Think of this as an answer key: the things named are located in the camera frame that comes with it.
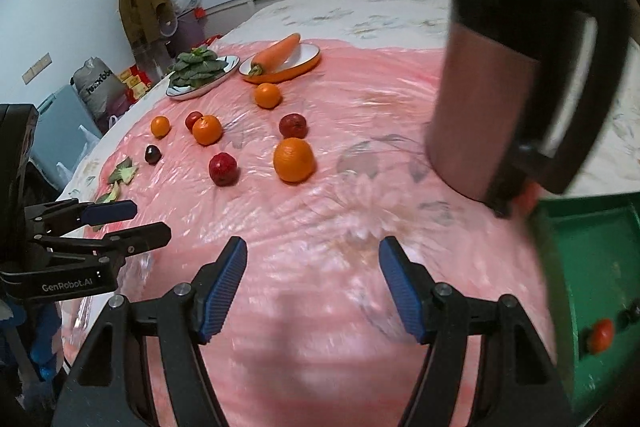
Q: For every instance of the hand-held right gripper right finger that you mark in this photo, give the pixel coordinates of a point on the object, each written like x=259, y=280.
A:
x=400, y=292

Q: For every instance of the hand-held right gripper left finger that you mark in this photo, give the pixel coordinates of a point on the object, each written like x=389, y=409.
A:
x=226, y=287

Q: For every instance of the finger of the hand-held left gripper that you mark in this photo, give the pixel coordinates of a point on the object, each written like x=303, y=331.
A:
x=110, y=211
x=145, y=234

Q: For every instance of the speckled red apple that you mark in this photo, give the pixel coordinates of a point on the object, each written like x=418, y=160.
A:
x=223, y=168

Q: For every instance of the large orange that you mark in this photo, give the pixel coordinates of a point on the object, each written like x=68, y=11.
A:
x=294, y=159

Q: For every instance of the green plastic tray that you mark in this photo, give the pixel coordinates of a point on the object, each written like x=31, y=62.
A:
x=590, y=257

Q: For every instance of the bok choy piece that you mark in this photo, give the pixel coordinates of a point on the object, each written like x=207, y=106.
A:
x=122, y=171
x=111, y=194

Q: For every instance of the white plastic bag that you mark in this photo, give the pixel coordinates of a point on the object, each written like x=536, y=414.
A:
x=82, y=147

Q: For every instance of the dark plum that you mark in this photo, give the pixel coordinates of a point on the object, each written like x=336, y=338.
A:
x=152, y=154

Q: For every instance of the blue box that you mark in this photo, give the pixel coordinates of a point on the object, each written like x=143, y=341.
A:
x=60, y=127

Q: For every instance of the small orange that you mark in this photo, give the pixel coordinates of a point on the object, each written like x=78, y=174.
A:
x=160, y=126

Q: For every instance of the pink plastic sheet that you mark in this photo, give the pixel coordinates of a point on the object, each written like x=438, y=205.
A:
x=325, y=207

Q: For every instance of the grey printed bag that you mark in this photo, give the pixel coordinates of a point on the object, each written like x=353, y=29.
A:
x=97, y=82

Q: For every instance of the red and yellow boxes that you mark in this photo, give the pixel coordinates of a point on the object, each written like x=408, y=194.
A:
x=134, y=82

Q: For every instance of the white oval plate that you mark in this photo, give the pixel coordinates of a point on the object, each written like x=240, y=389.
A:
x=200, y=92

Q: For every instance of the pile of leafy greens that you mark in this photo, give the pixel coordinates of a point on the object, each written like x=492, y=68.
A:
x=197, y=67

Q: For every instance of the purple bin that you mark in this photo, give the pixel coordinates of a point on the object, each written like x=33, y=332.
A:
x=190, y=29

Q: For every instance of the small red fruit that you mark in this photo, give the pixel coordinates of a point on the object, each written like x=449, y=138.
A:
x=600, y=335

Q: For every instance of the carrot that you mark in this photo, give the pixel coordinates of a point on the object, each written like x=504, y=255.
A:
x=275, y=52

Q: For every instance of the dark round fruit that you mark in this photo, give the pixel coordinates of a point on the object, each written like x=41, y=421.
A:
x=628, y=314

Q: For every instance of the orange oval plate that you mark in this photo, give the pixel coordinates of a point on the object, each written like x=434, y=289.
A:
x=302, y=62

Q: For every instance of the floral bed blanket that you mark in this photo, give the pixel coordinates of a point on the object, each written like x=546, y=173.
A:
x=375, y=17

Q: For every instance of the wall socket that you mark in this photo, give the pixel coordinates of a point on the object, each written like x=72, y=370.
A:
x=37, y=68

